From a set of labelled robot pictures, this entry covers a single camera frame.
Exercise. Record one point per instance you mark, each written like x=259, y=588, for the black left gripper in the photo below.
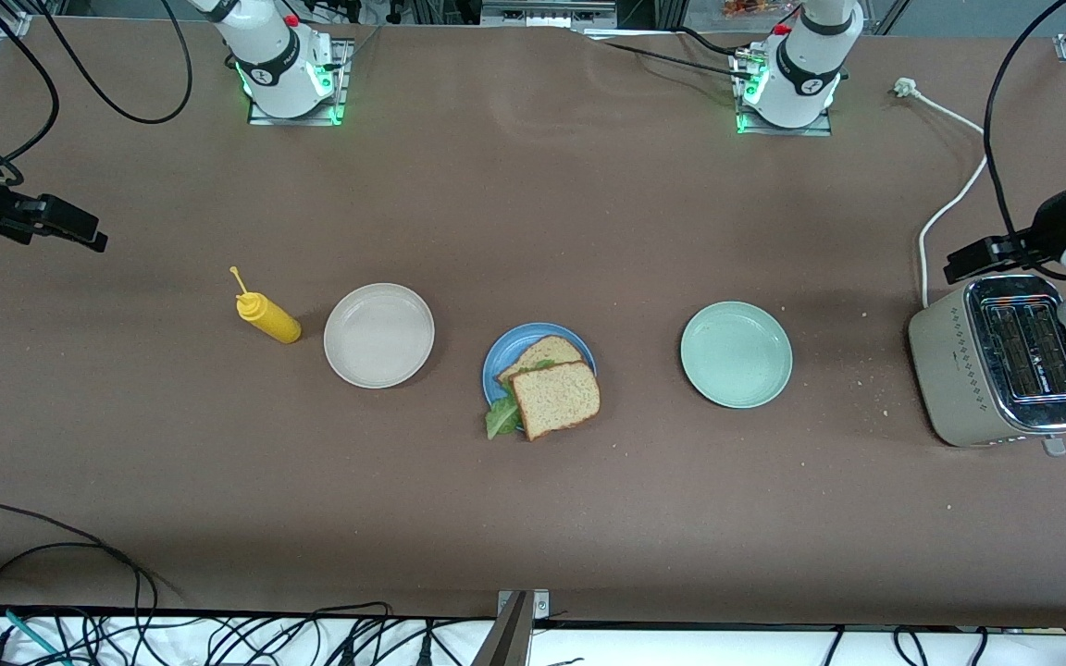
x=1045, y=228

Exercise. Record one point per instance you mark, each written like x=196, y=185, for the yellow mustard squeeze bottle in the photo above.
x=269, y=319

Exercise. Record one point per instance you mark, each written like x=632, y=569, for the brown toast bread slice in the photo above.
x=556, y=400
x=547, y=351

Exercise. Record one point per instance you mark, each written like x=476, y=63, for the green lettuce leaf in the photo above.
x=502, y=418

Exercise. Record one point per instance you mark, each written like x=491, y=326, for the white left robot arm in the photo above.
x=801, y=65

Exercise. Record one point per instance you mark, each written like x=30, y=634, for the green round plate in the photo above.
x=737, y=354

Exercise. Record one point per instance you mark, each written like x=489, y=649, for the beige round plate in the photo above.
x=378, y=335

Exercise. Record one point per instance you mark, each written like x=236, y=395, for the blue round plate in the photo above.
x=510, y=344

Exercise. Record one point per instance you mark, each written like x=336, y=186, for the beige chrome toaster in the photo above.
x=949, y=370

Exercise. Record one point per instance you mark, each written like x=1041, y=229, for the orange snack package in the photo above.
x=746, y=8

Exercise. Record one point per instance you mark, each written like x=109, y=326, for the dark metal bar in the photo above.
x=505, y=643

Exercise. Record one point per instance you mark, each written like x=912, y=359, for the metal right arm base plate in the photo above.
x=292, y=121

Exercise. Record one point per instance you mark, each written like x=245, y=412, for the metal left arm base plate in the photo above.
x=783, y=132

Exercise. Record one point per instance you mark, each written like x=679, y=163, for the silver metal bracket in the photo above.
x=540, y=606

